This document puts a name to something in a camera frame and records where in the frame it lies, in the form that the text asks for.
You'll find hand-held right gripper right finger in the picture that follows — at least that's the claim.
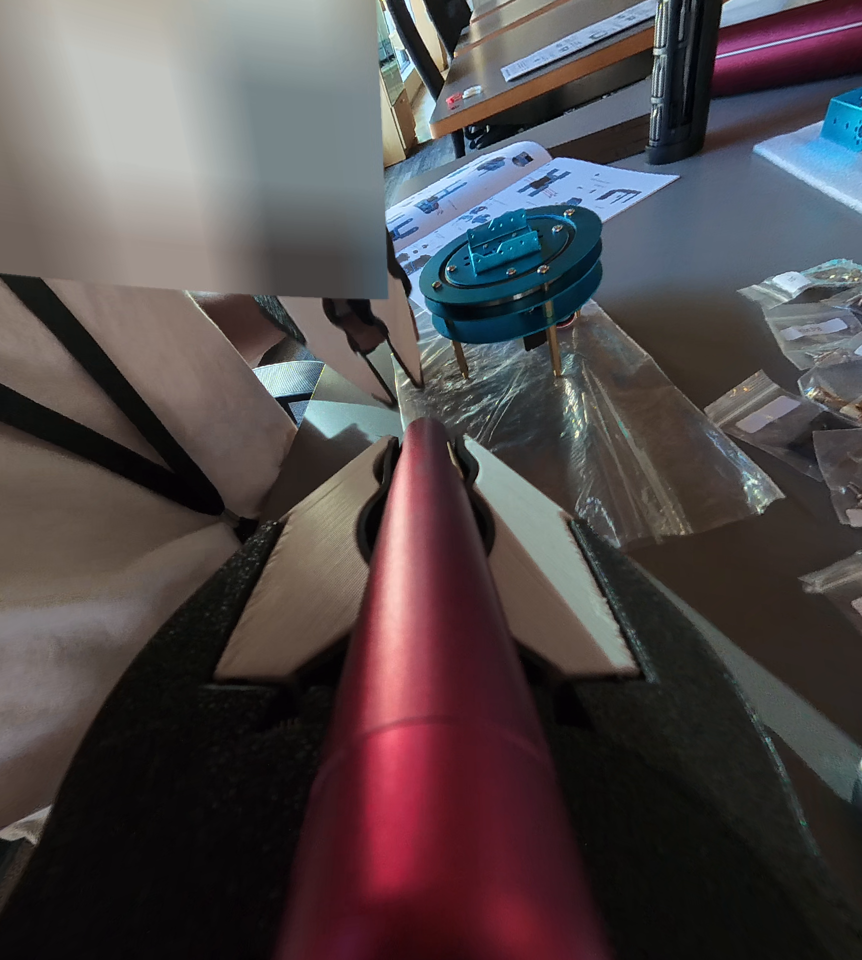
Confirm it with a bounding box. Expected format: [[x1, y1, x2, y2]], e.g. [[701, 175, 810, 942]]
[[461, 436, 641, 681]]

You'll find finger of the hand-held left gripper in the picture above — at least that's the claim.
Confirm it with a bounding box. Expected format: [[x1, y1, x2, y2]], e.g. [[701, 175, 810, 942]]
[[384, 228, 427, 393], [322, 296, 402, 411]]

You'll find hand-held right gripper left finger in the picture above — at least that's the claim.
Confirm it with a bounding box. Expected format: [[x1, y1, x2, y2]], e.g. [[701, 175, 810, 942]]
[[213, 435, 402, 684]]

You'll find small blue U bracket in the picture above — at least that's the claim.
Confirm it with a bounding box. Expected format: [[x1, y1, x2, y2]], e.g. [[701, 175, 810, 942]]
[[463, 208, 535, 276]]

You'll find red electric screwdriver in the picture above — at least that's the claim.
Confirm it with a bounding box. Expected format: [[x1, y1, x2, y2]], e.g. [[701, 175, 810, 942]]
[[273, 416, 617, 960]]

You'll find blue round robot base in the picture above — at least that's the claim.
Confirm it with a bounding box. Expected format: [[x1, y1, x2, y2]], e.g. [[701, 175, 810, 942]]
[[418, 201, 606, 381]]

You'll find black bit holder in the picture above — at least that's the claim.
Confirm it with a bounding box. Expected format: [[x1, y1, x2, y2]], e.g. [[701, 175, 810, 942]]
[[643, 0, 726, 168]]

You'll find wood-edged office desk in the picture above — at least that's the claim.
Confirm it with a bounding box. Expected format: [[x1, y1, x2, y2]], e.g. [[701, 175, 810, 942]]
[[425, 0, 662, 160]]

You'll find grey desk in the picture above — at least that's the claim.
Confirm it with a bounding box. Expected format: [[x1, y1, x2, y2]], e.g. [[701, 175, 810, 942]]
[[303, 75, 862, 960]]

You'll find white mesh chair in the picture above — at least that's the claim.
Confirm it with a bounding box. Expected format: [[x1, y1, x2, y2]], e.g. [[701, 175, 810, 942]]
[[249, 360, 329, 432]]

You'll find large clear plastic bag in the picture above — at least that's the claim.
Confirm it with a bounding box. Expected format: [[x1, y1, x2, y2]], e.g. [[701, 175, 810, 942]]
[[392, 298, 788, 550]]

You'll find white instruction booklet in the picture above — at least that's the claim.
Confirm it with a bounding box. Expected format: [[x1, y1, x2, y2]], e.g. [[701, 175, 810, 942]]
[[384, 139, 683, 303]]

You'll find pile of labelled screw bags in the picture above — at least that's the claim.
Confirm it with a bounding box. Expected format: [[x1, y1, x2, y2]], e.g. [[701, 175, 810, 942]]
[[703, 257, 862, 640]]

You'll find printed paper sheet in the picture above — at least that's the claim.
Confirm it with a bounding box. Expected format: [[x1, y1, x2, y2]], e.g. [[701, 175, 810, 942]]
[[499, 9, 662, 84]]

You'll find white foam sheet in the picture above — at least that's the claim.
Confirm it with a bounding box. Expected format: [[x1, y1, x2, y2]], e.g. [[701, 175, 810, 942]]
[[750, 96, 862, 243]]

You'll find red cylindrical case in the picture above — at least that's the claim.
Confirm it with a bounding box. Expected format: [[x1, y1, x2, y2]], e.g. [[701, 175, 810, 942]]
[[707, 0, 862, 100]]

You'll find black lanyard strap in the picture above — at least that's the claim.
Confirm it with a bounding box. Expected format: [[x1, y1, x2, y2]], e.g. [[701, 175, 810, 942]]
[[0, 272, 227, 520]]

